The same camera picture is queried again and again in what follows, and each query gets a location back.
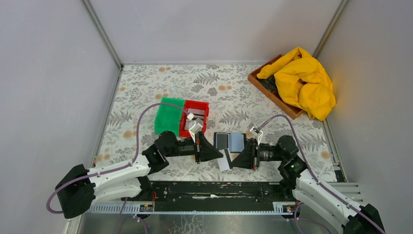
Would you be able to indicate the dark items in tray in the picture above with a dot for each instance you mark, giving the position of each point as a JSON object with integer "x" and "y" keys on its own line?
{"x": 269, "y": 83}

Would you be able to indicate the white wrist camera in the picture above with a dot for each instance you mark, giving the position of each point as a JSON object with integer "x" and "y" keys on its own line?
{"x": 195, "y": 126}
{"x": 257, "y": 133}

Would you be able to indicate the clear card stack in bin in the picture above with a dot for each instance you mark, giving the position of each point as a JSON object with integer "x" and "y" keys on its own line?
{"x": 194, "y": 113}

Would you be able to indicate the red plastic bin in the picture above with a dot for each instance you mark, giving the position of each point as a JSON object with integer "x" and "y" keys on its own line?
{"x": 195, "y": 105}

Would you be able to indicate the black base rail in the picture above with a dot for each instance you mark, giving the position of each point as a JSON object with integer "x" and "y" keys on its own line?
{"x": 184, "y": 196}

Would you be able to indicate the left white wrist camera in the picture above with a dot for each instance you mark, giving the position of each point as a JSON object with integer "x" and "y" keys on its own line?
{"x": 195, "y": 126}

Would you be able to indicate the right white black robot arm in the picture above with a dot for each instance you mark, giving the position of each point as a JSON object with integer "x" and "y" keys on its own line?
{"x": 344, "y": 214}

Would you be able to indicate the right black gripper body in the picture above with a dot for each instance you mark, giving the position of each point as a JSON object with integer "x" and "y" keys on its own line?
{"x": 267, "y": 153}

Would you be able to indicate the black leather card holder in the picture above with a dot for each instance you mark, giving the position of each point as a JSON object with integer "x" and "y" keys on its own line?
{"x": 236, "y": 141}

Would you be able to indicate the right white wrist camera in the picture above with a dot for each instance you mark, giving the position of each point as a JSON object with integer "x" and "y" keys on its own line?
{"x": 257, "y": 133}

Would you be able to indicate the brown wooden tray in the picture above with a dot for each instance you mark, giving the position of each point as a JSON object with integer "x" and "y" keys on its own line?
{"x": 291, "y": 111}

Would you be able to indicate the green plastic bin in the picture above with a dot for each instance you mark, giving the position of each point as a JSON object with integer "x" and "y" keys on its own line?
{"x": 167, "y": 119}

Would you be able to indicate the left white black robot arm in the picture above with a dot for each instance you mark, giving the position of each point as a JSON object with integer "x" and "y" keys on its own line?
{"x": 81, "y": 188}

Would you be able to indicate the yellow cloth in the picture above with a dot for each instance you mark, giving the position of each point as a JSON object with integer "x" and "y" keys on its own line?
{"x": 302, "y": 82}

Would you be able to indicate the white card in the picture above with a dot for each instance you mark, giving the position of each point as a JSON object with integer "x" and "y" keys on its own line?
{"x": 225, "y": 161}

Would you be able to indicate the floral table mat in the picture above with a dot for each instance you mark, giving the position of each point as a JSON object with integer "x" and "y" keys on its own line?
{"x": 234, "y": 103}

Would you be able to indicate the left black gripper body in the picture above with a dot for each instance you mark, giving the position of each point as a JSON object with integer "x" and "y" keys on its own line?
{"x": 185, "y": 147}

